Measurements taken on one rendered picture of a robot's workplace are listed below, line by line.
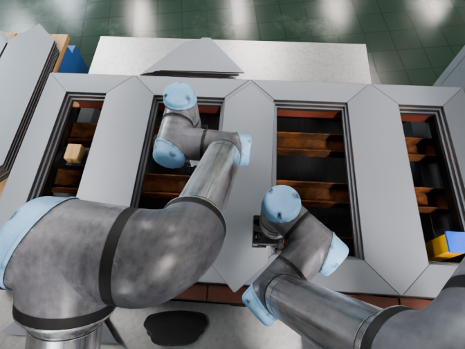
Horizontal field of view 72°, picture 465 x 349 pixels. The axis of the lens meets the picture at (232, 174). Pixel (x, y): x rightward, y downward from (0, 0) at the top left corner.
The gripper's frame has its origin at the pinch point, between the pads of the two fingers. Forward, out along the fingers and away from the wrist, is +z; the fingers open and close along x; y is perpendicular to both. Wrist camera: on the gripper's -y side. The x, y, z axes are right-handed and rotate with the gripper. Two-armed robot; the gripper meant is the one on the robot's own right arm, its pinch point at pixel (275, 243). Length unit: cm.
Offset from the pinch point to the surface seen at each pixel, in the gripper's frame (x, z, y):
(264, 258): 4.4, 0.6, 3.1
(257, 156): -29.0, 0.6, 6.2
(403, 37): -186, 86, -104
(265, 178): -21.2, 0.7, 3.5
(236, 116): -44.8, 0.6, 14.4
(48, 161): -25, 3, 78
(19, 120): -40, 1, 93
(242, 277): 10.0, 0.6, 9.2
